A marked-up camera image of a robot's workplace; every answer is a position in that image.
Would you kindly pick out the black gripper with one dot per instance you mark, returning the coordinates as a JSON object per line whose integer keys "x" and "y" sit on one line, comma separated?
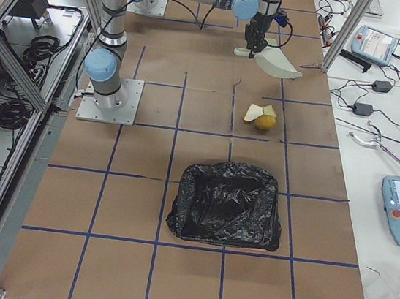
{"x": 262, "y": 21}

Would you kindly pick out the pale green dustpan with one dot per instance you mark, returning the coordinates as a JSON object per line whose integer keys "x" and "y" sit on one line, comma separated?
{"x": 272, "y": 61}

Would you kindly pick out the large bread slice piece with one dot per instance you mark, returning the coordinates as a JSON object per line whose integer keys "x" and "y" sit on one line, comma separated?
{"x": 253, "y": 112}

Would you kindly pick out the small bread slice piece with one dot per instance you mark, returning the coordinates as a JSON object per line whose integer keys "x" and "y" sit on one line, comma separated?
{"x": 268, "y": 110}

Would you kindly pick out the yellow potato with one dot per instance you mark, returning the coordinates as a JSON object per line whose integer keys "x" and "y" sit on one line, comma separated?
{"x": 265, "y": 122}

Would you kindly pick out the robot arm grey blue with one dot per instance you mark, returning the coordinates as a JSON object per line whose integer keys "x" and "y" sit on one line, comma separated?
{"x": 102, "y": 64}

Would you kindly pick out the black bag lined bin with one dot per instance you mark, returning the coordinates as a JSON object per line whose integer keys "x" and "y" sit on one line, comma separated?
{"x": 227, "y": 204}

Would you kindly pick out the blue teach pendant far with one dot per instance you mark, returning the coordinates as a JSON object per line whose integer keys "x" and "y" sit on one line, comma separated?
{"x": 374, "y": 45}

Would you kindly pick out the black power adapter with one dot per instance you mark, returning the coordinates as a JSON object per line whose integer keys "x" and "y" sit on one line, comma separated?
{"x": 381, "y": 86}
{"x": 362, "y": 109}

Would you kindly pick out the metal reacher grabber tool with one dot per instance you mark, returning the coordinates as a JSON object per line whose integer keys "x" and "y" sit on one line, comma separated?
{"x": 376, "y": 141}

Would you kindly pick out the black handle tool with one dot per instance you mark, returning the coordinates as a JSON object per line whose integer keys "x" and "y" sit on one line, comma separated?
{"x": 354, "y": 58}

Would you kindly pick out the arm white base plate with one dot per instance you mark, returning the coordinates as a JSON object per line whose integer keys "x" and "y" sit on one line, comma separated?
{"x": 149, "y": 8}
{"x": 120, "y": 108}

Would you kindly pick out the aluminium frame post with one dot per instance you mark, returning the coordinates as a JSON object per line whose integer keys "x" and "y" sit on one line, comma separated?
{"x": 346, "y": 30}

